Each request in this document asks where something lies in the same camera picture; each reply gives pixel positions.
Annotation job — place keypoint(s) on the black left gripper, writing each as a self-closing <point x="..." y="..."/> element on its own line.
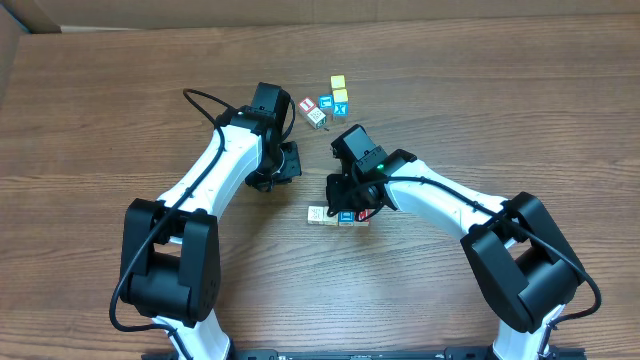
<point x="291" y="166"/>

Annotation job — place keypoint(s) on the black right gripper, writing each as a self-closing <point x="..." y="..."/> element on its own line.
<point x="339" y="201"/>

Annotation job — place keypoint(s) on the blue D wooden block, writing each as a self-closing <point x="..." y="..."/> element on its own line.
<point x="346" y="218"/>

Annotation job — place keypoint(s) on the red M wooden block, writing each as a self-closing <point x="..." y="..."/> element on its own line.
<point x="362" y="218"/>

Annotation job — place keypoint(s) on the blue P wooden block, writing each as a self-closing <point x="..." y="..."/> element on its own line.
<point x="330" y="220"/>

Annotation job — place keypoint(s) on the plain K wooden block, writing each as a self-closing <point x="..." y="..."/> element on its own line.
<point x="315" y="215"/>

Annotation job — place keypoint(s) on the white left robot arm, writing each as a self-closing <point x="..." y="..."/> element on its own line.
<point x="170" y="270"/>

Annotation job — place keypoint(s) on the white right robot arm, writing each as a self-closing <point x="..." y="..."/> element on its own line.
<point x="523" y="264"/>

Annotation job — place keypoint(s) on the plain W wooden block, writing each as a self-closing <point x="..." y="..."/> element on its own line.
<point x="316" y="118"/>

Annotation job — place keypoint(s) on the red I wooden block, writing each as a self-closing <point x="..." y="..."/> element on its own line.
<point x="306" y="105"/>

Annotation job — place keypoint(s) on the blue L wooden block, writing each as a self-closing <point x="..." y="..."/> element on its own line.
<point x="325" y="102"/>

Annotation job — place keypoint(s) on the blue X wooden block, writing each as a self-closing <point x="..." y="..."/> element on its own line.
<point x="340" y="111"/>

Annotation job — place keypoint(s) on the yellow C wooden block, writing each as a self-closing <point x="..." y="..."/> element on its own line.
<point x="340" y="95"/>

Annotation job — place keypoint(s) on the yellow G wooden block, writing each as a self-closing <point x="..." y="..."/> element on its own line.
<point x="337" y="82"/>

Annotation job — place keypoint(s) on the cardboard back panel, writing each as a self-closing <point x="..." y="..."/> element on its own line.
<point x="46" y="16"/>

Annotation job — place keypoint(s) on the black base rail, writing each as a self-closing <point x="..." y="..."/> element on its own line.
<point x="450" y="353"/>

